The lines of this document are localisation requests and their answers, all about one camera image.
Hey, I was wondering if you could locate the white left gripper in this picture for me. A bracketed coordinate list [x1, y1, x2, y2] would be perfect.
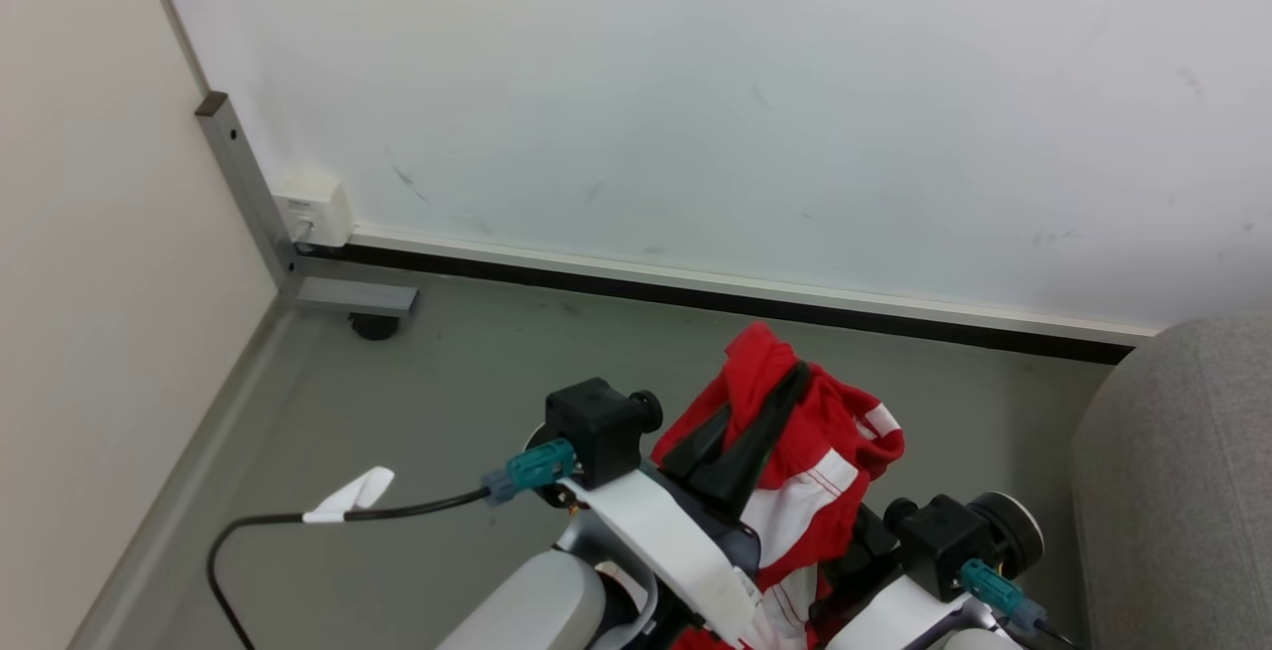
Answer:
[559, 363, 812, 648]

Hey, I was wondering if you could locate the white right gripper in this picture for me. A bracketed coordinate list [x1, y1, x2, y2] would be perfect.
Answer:
[809, 509, 971, 650]

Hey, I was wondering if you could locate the red and white garment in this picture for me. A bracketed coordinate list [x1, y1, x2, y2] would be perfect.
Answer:
[651, 322, 907, 650]

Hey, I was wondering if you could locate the grey fabric sofa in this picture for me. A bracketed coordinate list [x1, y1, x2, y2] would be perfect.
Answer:
[1071, 312, 1272, 650]

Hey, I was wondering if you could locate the beige partition panel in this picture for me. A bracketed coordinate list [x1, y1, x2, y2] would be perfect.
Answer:
[0, 0, 281, 650]

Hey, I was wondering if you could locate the teal right cable connector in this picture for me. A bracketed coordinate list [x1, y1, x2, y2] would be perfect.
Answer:
[959, 559, 1049, 631]

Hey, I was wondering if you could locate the teal cable connector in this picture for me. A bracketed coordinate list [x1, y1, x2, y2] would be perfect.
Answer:
[483, 438, 578, 504]
[959, 559, 1049, 631]

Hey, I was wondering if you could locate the white wall trim strip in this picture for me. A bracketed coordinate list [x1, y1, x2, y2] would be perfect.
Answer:
[343, 225, 1162, 348]

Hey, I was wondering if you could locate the teal left cable connector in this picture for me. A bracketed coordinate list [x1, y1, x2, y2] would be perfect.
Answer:
[483, 438, 578, 504]

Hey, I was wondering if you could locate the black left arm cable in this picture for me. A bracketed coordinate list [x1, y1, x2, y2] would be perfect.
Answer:
[207, 487, 493, 650]

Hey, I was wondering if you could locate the white cable tag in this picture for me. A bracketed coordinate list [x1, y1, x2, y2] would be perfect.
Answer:
[302, 466, 396, 525]

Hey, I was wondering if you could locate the white wall socket box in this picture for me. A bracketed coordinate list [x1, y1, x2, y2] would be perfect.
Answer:
[271, 178, 354, 248]

